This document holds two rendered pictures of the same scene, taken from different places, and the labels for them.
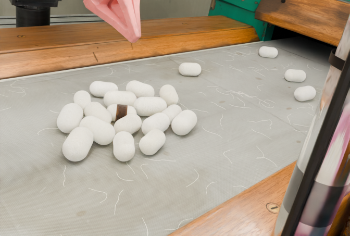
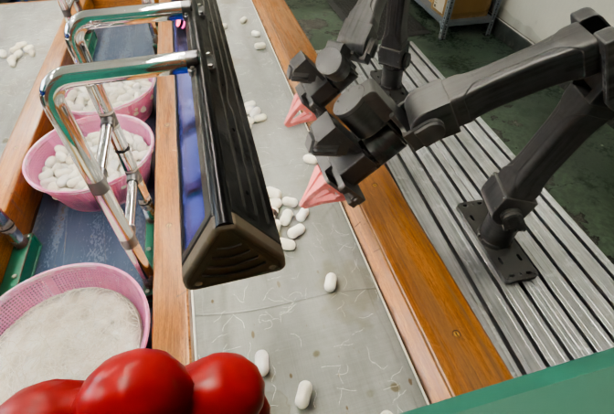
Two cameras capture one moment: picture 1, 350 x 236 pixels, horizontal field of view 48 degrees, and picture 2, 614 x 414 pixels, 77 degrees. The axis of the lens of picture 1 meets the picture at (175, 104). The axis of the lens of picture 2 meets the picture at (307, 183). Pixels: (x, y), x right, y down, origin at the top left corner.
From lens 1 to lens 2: 84 cm
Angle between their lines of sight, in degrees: 93
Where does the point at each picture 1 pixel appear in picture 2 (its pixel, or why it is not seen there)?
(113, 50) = (366, 236)
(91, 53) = (358, 220)
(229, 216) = (175, 209)
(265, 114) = (250, 304)
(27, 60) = not seen: hidden behind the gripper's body
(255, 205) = (174, 220)
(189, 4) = not seen: outside the picture
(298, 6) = not seen: outside the picture
